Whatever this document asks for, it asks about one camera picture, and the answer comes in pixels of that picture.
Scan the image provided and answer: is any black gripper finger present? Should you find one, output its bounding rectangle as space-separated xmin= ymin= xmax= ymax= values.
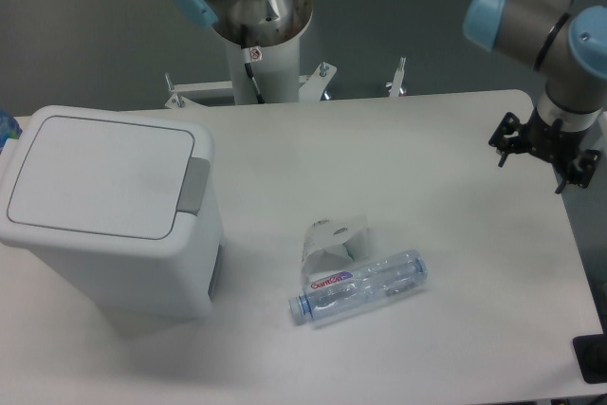
xmin=488 ymin=112 xmax=531 ymax=167
xmin=555 ymin=149 xmax=600 ymax=194

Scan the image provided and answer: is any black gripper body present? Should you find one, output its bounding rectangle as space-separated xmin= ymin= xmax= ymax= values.
xmin=518 ymin=109 xmax=585 ymax=172

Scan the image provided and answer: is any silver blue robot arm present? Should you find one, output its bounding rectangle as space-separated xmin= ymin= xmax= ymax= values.
xmin=463 ymin=0 xmax=606 ymax=193

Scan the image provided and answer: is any white plastic trash can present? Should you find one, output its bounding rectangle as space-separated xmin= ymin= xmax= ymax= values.
xmin=1 ymin=106 xmax=223 ymax=319

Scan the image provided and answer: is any white trash can lid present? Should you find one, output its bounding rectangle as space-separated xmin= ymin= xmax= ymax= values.
xmin=8 ymin=116 xmax=194 ymax=240

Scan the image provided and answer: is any black device at table edge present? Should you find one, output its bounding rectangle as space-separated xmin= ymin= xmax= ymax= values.
xmin=573 ymin=334 xmax=606 ymax=384

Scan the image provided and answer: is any crumpled white paper packaging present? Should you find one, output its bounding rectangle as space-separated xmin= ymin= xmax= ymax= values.
xmin=301 ymin=215 xmax=371 ymax=283

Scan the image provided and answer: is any empty clear plastic bottle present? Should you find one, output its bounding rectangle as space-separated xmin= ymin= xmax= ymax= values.
xmin=288 ymin=250 xmax=428 ymax=325

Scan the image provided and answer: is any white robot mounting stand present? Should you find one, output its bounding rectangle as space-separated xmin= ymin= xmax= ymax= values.
xmin=163 ymin=34 xmax=410 ymax=109

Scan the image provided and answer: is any blue green item at edge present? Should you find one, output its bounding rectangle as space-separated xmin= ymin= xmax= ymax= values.
xmin=0 ymin=109 xmax=23 ymax=150

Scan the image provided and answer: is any black cable on stand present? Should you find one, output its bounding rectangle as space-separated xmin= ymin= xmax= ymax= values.
xmin=240 ymin=25 xmax=265 ymax=105

